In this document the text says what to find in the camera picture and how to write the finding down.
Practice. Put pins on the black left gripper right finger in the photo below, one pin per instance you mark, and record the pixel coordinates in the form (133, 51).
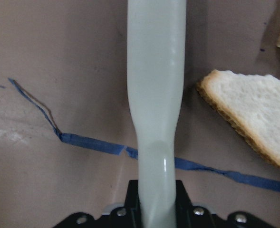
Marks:
(182, 201)

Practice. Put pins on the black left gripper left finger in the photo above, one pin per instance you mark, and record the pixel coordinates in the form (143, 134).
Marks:
(132, 201)

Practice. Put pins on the large bread slice piece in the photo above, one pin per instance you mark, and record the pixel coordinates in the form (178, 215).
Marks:
(251, 104)

